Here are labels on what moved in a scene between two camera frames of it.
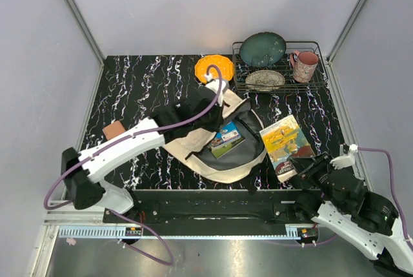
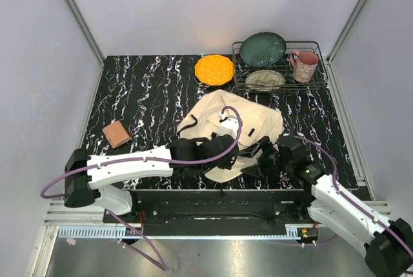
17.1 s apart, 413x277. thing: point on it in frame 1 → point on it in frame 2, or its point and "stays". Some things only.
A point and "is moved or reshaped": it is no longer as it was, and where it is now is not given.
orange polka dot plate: [217, 66] stays
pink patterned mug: [304, 64] stays
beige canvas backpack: [229, 150] is moved or reshaped
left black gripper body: [211, 123] → [226, 165]
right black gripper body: [318, 175] → [271, 160]
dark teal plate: [262, 49] stays
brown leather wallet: [113, 129] stays
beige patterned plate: [265, 80] stays
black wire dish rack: [278, 66] stays
